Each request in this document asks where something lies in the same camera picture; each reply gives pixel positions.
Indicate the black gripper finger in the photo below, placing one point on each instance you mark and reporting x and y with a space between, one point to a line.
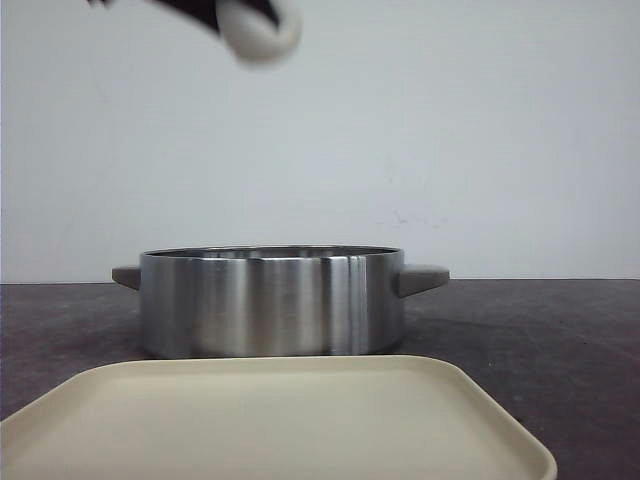
279 12
202 12

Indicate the panda bun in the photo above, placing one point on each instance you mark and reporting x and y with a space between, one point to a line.
252 37

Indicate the stainless steel steamer pot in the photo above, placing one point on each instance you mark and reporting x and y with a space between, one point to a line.
262 301

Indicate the cream plastic tray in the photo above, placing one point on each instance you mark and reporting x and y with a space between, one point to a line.
370 417

